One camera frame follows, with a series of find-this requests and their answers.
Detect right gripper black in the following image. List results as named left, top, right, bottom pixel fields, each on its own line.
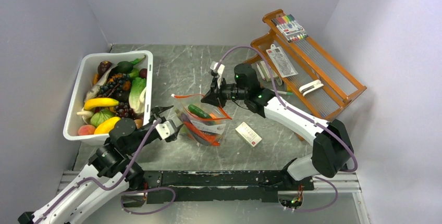
left=201, top=75, right=248, bottom=109

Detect green cucumber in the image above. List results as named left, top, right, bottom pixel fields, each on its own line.
left=188, top=104, right=212, bottom=119

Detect clear zip bag orange zipper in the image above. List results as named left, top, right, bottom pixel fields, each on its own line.
left=171, top=93, right=232, bottom=143

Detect purple eggplant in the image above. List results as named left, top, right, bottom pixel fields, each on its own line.
left=178, top=113, right=194, bottom=139

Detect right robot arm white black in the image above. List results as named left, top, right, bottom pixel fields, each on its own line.
left=201, top=62, right=353, bottom=190

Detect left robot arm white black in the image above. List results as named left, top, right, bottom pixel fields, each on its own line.
left=18, top=106, right=183, bottom=223

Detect green white cabbage leaf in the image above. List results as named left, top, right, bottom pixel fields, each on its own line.
left=128, top=77, right=146, bottom=114

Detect white cardboard box red logo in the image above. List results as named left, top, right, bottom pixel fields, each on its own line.
left=235, top=122, right=262, bottom=147

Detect white eraser box on rack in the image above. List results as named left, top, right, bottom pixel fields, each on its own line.
left=256, top=61, right=278, bottom=82

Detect green chili pepper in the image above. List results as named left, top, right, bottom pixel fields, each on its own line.
left=130, top=55, right=147, bottom=66

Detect green avocado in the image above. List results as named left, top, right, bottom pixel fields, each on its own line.
left=115, top=61, right=134, bottom=74

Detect dark purple grape bunch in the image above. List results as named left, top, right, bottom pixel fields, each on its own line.
left=96, top=73, right=131, bottom=97

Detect green white marker pen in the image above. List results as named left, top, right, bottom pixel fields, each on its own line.
left=275, top=91, right=293, bottom=95

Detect packaged card on rack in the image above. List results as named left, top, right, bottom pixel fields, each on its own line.
left=266, top=44, right=298, bottom=78

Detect dark purple mangosteen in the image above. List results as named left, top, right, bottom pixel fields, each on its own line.
left=97, top=60, right=113, bottom=77

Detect peach fruit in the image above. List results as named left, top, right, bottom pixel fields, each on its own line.
left=77, top=125, right=96, bottom=136

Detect white stapler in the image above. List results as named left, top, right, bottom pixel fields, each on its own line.
left=299, top=79, right=324, bottom=97

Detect pack of coloured markers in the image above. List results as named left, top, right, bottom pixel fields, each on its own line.
left=271, top=14, right=308, bottom=42

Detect orange wooden rack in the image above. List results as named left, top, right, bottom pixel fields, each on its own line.
left=247, top=9, right=367, bottom=120

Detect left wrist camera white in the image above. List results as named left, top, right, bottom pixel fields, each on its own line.
left=155, top=120, right=179, bottom=142

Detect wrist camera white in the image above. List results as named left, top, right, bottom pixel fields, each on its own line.
left=155, top=120, right=179, bottom=142
left=210, top=61, right=225, bottom=79

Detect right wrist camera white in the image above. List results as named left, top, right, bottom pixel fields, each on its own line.
left=210, top=61, right=225, bottom=79

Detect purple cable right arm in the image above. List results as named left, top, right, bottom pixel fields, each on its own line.
left=220, top=45, right=359, bottom=173

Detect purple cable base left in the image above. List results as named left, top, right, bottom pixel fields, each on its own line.
left=120, top=187, right=177, bottom=216

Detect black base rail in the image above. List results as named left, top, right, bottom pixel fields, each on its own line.
left=144, top=170, right=314, bottom=203

